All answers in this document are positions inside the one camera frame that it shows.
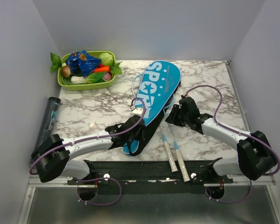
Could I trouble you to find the green plastic basket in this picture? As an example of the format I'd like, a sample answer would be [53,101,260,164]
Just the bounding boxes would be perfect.
[57,50,116,91]

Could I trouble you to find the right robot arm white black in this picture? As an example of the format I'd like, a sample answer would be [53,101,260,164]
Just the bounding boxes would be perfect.
[166,97,277,183]

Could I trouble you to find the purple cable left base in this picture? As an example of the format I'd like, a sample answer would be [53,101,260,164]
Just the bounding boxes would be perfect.
[74,175,123,206]

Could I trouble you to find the blue badminton racket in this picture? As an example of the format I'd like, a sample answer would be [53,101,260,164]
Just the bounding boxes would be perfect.
[162,94,190,182]
[132,74,178,173]

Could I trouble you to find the green leaf left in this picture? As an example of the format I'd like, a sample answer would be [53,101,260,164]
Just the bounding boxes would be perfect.
[50,52,62,72]

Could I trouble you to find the blue snack bag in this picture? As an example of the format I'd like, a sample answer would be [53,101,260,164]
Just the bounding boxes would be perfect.
[65,50,101,77]

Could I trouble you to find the green leaf right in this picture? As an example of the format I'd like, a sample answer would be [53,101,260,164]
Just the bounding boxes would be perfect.
[110,62,122,75]

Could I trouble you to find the green leafy vegetable toy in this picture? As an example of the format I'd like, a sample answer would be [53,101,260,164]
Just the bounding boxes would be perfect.
[84,72,106,84]

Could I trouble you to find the orange carrot toy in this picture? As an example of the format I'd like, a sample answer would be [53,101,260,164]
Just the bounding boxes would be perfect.
[93,66,110,73]

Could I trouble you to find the green cabbage toy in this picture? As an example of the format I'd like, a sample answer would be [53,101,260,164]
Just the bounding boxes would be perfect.
[99,52,114,67]

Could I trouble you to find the black shuttlecock tube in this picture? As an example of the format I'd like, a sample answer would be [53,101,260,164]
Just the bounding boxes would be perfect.
[35,97,61,149]

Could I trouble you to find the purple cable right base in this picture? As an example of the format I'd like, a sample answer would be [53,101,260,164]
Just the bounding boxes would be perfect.
[204,177,253,203]

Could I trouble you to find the blue badminton racket front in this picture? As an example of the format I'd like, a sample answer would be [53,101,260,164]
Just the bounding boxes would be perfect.
[132,74,178,173]

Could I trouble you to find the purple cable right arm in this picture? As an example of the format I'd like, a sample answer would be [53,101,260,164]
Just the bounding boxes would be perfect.
[183,84,280,176]

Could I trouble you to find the blue racket cover bag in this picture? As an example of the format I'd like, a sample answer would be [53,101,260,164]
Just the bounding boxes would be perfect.
[123,61,181,156]

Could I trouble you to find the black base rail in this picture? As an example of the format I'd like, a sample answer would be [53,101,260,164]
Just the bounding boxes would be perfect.
[28,160,276,196]

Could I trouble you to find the pink onion toy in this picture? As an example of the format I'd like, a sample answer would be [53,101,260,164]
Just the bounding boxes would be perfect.
[103,72,112,82]

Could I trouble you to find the green leaf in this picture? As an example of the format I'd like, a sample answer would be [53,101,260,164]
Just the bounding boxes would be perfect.
[110,62,122,75]
[50,52,62,72]

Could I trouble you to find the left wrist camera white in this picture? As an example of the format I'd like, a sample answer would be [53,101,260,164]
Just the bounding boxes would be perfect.
[131,107,143,117]

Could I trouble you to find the purple cable base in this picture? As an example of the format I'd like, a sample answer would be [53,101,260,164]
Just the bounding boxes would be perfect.
[204,177,253,203]
[74,175,123,206]

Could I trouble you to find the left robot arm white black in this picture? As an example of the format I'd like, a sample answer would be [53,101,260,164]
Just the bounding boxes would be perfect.
[31,115,145,183]

